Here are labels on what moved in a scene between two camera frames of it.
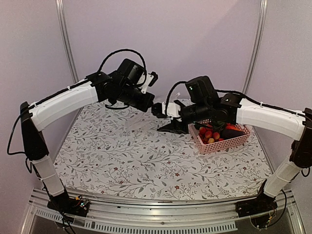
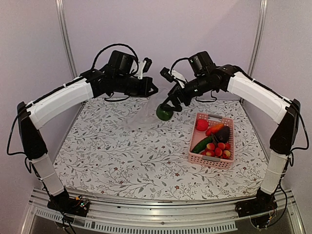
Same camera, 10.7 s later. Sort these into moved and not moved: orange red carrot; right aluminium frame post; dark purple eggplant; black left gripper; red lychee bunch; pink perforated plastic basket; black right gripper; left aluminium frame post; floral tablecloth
Moved: black right gripper; red lychee bunch; dark purple eggplant; pink perforated plastic basket; black left gripper; orange red carrot
Not moved: right aluminium frame post; floral tablecloth; left aluminium frame post
